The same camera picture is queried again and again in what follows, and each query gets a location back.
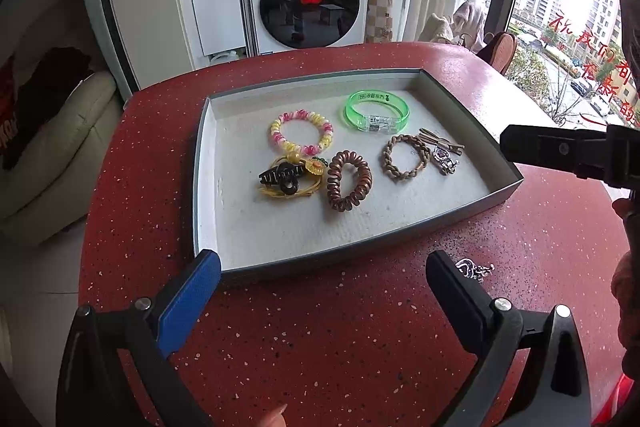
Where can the left hand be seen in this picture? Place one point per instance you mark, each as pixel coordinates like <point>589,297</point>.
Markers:
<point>273,418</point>

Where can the brown chair back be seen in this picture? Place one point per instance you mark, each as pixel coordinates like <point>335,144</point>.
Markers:
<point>500,51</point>

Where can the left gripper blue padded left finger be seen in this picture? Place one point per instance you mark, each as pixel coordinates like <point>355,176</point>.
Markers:
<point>182,300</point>

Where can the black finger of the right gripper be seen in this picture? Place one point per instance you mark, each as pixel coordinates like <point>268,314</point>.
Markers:
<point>588,154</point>

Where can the light green armchair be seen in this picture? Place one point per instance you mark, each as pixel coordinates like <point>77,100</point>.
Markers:
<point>51,185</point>

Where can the right hand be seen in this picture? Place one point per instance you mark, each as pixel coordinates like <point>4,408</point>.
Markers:
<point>625,288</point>

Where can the black clothing on armchair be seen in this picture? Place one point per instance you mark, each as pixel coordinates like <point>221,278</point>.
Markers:
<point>42,96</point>

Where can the green translucent bangle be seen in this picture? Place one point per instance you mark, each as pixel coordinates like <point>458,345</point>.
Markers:
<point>377,123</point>

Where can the black claw hair clip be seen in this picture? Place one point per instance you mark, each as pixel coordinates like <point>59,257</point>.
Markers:
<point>284,176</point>

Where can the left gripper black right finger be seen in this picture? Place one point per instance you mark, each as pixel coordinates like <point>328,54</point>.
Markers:
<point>466,304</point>

